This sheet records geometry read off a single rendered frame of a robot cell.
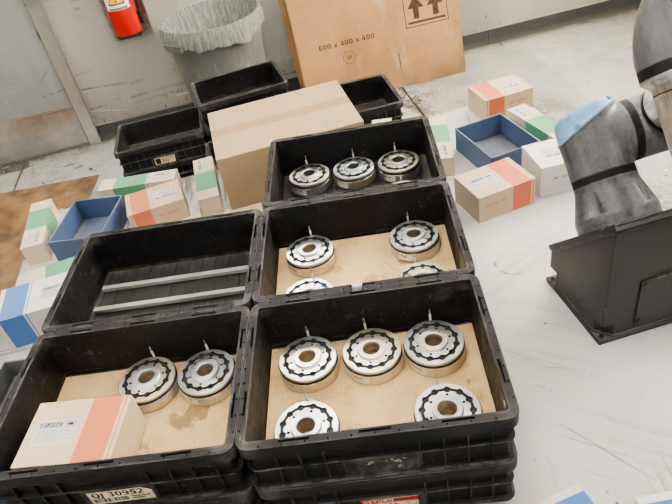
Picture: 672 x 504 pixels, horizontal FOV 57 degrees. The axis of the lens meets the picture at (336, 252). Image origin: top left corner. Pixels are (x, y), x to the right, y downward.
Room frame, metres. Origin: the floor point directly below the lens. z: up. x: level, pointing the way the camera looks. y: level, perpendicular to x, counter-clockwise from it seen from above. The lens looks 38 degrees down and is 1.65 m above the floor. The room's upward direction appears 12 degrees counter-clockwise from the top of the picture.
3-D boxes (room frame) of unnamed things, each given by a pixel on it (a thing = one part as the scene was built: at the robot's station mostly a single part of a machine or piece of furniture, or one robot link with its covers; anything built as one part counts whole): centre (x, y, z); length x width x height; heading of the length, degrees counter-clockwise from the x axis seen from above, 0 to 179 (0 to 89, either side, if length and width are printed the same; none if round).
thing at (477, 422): (0.65, -0.02, 0.92); 0.40 x 0.30 x 0.02; 84
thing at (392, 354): (0.72, -0.02, 0.86); 0.10 x 0.10 x 0.01
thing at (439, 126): (1.55, -0.36, 0.73); 0.24 x 0.06 x 0.06; 170
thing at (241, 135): (1.60, 0.07, 0.80); 0.40 x 0.30 x 0.20; 96
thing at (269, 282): (0.95, -0.05, 0.87); 0.40 x 0.30 x 0.11; 84
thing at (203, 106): (2.66, 0.27, 0.37); 0.42 x 0.34 x 0.46; 95
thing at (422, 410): (0.56, -0.12, 0.86); 0.10 x 0.10 x 0.01
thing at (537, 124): (1.52, -0.65, 0.73); 0.24 x 0.06 x 0.06; 15
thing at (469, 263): (0.95, -0.05, 0.92); 0.40 x 0.30 x 0.02; 84
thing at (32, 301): (1.17, 0.70, 0.75); 0.20 x 0.12 x 0.09; 97
